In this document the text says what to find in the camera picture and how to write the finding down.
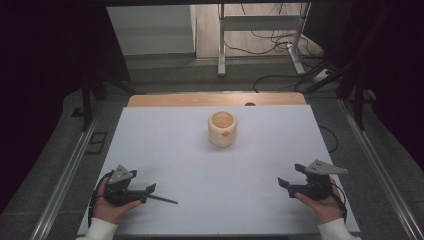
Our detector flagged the wooden table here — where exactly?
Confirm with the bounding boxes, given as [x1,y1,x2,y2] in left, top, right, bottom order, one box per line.
[127,92,308,108]

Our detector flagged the person's left hand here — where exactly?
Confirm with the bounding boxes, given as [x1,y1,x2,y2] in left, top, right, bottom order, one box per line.
[92,176,142,225]

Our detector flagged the dark curtain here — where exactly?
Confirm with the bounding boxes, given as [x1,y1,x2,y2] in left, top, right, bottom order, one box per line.
[301,0,424,172]
[0,0,132,214]

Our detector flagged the white cabinet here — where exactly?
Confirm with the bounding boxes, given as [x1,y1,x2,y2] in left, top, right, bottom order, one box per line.
[106,4,198,56]

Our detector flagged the aluminium rail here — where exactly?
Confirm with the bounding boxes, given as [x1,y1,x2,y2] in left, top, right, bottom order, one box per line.
[337,98,424,240]
[30,108,102,240]

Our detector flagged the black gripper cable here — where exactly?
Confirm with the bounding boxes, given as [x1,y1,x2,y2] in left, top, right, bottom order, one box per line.
[87,170,115,228]
[330,181,349,224]

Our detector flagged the black pen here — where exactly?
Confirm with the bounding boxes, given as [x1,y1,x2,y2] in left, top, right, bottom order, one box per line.
[146,194,179,205]

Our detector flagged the white power strip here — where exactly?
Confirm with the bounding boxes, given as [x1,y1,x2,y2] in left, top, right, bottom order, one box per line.
[312,67,332,83]

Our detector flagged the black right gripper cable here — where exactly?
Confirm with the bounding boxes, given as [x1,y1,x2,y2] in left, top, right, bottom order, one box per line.
[330,181,349,224]

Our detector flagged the person's right hand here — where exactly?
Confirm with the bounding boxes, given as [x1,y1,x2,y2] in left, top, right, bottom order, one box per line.
[294,176,344,225]

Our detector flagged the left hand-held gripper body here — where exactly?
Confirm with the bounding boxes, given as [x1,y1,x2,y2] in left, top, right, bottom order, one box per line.
[103,164,148,207]

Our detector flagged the white table board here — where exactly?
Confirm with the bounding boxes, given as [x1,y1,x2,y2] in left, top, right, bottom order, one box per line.
[77,104,362,237]

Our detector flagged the cream pen holder cup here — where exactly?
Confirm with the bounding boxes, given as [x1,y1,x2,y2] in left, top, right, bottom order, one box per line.
[207,110,238,148]

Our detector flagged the black floor cable loop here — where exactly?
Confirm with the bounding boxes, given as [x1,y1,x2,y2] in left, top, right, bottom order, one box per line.
[318,124,340,155]

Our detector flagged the black tripod stand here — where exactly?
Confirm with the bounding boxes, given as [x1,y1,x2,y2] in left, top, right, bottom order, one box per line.
[294,6,393,131]
[71,74,138,132]

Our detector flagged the white metal stand frame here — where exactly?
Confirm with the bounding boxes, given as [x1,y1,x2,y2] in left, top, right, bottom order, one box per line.
[217,2,312,78]

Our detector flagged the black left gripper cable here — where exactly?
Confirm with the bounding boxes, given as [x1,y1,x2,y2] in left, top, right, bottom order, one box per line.
[87,170,115,228]

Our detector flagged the black floor cable tangle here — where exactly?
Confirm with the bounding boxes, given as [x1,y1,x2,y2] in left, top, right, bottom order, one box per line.
[222,3,325,60]

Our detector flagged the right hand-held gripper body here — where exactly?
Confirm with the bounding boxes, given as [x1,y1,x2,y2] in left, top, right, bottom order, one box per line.
[287,159,349,202]

